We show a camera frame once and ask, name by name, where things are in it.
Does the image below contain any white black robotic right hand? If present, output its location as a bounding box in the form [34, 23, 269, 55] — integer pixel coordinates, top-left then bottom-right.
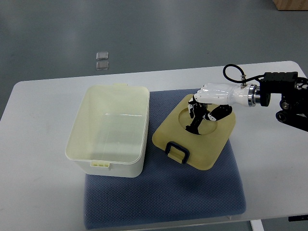
[186, 83, 255, 135]

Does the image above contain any yellow box lid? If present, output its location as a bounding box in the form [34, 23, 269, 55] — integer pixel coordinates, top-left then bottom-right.
[152, 94, 236, 170]

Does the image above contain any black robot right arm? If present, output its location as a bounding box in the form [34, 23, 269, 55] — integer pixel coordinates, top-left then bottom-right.
[222, 64, 308, 131]

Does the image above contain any white storage box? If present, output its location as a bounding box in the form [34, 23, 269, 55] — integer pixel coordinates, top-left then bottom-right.
[65, 84, 150, 178]

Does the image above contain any wooden box corner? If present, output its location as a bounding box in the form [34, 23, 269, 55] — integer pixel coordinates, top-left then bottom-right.
[273, 0, 308, 11]

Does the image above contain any blue grey fabric mat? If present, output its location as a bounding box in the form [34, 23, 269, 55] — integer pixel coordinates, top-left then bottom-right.
[84, 89, 246, 230]

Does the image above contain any upper metal floor plate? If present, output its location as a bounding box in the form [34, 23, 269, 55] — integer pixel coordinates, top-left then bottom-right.
[96, 51, 109, 60]

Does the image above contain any white table leg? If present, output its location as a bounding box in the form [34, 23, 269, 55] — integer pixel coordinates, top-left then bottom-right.
[250, 219, 264, 231]

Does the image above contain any black bracket at table edge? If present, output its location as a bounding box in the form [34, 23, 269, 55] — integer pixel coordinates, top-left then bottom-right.
[288, 215, 308, 222]

